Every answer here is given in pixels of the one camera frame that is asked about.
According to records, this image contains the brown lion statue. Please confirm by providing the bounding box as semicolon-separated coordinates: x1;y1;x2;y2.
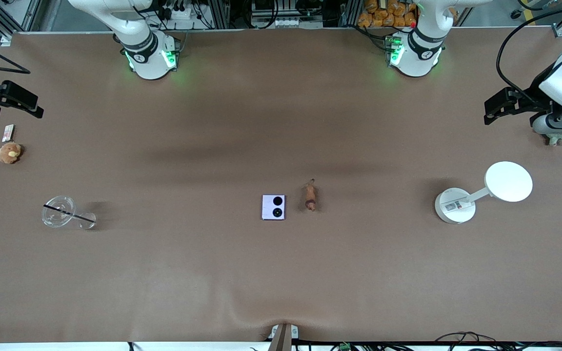
303;178;319;212

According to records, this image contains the lilac flip phone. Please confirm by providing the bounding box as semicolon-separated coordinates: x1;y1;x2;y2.
261;194;287;221

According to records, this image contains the brown plush toy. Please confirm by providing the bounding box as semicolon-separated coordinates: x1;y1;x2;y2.
0;142;23;165

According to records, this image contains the white round disc stand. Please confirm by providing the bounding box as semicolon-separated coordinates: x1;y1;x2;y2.
434;161;534;225

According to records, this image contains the clear plastic cup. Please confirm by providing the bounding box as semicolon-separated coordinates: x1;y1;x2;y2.
41;195;98;230

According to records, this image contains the black drinking straw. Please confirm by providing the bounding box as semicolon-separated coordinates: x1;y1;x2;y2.
43;204;96;224

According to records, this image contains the orange bag pile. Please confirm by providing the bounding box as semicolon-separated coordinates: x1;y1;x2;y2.
357;0;417;28

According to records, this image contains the white power strip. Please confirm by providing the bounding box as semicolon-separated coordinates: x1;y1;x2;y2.
164;4;195;21

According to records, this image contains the brown table cover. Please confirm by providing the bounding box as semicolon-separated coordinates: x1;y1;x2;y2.
0;27;562;344

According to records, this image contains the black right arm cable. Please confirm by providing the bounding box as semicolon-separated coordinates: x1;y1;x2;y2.
0;33;31;75

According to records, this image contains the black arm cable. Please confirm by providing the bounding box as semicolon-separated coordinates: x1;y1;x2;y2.
0;33;31;75
495;1;562;105

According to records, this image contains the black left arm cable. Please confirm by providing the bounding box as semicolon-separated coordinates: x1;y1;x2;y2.
495;1;562;105

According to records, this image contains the black floor cable bundle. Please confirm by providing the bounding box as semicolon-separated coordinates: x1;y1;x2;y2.
432;331;562;351

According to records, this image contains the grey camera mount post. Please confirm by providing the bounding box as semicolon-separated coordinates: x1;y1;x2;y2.
267;323;299;351

